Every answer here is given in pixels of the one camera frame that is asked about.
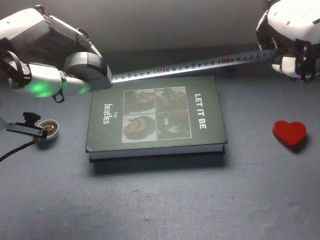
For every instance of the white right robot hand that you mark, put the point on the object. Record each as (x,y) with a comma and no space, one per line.
(292,22)

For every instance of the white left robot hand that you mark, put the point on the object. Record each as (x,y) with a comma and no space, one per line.
(25,27)

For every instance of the grey black tape measure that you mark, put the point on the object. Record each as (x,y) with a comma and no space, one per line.
(87,67)

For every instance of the black hardcover Beatles book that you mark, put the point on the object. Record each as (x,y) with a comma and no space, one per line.
(207,140)

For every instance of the green cylinder block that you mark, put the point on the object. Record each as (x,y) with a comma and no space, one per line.
(230,69)

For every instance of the small bowl with spoon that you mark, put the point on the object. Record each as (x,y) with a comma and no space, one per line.
(53,130)

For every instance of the red heart block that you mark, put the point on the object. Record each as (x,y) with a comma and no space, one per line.
(290,133)

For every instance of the grey tablecloth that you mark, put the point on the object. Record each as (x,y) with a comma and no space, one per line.
(162,200)

